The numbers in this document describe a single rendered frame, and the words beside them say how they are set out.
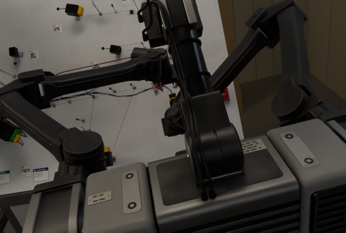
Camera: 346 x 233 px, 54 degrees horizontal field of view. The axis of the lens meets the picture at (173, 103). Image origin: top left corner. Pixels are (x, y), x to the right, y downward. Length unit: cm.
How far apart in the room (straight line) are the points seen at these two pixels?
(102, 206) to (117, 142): 107
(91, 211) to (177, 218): 12
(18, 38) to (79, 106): 46
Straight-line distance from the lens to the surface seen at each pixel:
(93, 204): 51
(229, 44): 311
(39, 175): 168
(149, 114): 155
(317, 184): 50
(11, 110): 92
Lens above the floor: 187
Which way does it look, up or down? 31 degrees down
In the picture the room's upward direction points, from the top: 11 degrees counter-clockwise
